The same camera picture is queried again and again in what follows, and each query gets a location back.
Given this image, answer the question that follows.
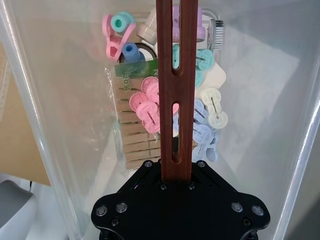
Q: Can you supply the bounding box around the brown right gripper right finger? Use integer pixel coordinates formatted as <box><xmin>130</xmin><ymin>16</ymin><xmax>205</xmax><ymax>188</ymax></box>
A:
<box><xmin>175</xmin><ymin>0</ymin><xmax>216</xmax><ymax>191</ymax></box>

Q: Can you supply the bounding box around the brown right gripper left finger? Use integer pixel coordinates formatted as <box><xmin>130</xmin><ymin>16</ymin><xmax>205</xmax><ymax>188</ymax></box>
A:
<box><xmin>136</xmin><ymin>0</ymin><xmax>177</xmax><ymax>191</ymax></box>

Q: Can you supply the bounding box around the pale blue round clothes peg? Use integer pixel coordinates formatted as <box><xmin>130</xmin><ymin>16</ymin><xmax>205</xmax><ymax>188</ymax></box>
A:
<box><xmin>192</xmin><ymin>97</ymin><xmax>209</xmax><ymax>124</ymax></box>
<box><xmin>192</xmin><ymin>121</ymin><xmax>218</xmax><ymax>149</ymax></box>
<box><xmin>192</xmin><ymin>145</ymin><xmax>220</xmax><ymax>163</ymax></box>

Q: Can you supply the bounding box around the pink round clothes peg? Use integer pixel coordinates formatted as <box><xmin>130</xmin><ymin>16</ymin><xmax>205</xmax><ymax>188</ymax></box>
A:
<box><xmin>129</xmin><ymin>91</ymin><xmax>151</xmax><ymax>114</ymax></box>
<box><xmin>140</xmin><ymin>76</ymin><xmax>161</xmax><ymax>102</ymax></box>
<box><xmin>135</xmin><ymin>100</ymin><xmax>161</xmax><ymax>134</ymax></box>

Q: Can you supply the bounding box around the teal round clothes peg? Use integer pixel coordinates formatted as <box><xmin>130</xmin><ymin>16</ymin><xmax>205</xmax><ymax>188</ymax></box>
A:
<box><xmin>195</xmin><ymin>48</ymin><xmax>214</xmax><ymax>73</ymax></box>
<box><xmin>171</xmin><ymin>43</ymin><xmax>181</xmax><ymax>70</ymax></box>
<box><xmin>194</xmin><ymin>70</ymin><xmax>205</xmax><ymax>88</ymax></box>

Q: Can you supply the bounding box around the cream round clothes peg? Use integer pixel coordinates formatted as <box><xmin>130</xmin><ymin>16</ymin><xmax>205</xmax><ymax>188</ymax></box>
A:
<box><xmin>200</xmin><ymin>87</ymin><xmax>229</xmax><ymax>130</ymax></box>

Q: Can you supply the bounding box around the white rounded block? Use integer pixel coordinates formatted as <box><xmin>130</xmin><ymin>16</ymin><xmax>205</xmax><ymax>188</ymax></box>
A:
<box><xmin>199</xmin><ymin>62</ymin><xmax>227</xmax><ymax>91</ymax></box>

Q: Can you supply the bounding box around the packet of wooden clothespegs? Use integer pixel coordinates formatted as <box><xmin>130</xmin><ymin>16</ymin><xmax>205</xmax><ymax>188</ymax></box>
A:
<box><xmin>112</xmin><ymin>59</ymin><xmax>163</xmax><ymax>171</ymax></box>

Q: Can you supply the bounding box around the dark tape roll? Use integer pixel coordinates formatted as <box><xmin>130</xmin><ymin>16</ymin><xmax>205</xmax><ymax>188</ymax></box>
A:
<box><xmin>119</xmin><ymin>42</ymin><xmax>159</xmax><ymax>63</ymax></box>

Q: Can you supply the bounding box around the blue plastic cylinder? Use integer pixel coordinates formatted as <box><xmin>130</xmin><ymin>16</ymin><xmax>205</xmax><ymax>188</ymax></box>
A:
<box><xmin>121</xmin><ymin>42</ymin><xmax>146</xmax><ymax>63</ymax></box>

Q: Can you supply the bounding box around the beige plastic cap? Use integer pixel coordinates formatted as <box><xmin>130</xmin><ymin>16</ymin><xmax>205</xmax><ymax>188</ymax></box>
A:
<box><xmin>136</xmin><ymin>6</ymin><xmax>158</xmax><ymax>46</ymax></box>

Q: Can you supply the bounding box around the purple plastic clip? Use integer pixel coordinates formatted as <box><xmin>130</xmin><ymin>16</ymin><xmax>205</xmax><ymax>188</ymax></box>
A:
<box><xmin>171</xmin><ymin>4</ymin><xmax>206</xmax><ymax>43</ymax></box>

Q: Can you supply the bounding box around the large pink plastic clip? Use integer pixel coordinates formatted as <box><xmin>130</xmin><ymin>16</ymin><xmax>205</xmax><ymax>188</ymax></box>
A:
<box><xmin>101</xmin><ymin>13</ymin><xmax>137</xmax><ymax>61</ymax></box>

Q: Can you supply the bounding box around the teal plastic cylinder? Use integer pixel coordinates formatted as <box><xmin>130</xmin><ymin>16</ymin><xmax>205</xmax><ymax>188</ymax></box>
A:
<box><xmin>111</xmin><ymin>11</ymin><xmax>134</xmax><ymax>33</ymax></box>

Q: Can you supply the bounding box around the clear plastic storage bin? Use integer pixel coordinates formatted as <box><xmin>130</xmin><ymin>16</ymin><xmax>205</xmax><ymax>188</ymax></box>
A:
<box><xmin>0</xmin><ymin>0</ymin><xmax>320</xmax><ymax>240</ymax></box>

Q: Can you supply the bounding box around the brown cardboard box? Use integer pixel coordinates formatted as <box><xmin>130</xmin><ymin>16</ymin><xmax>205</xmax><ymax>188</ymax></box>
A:
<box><xmin>0</xmin><ymin>41</ymin><xmax>52</xmax><ymax>187</ymax></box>

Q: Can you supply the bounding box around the grey rounded object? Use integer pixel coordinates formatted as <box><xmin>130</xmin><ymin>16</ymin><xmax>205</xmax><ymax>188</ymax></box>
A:
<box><xmin>0</xmin><ymin>171</ymin><xmax>38</xmax><ymax>240</ymax></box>

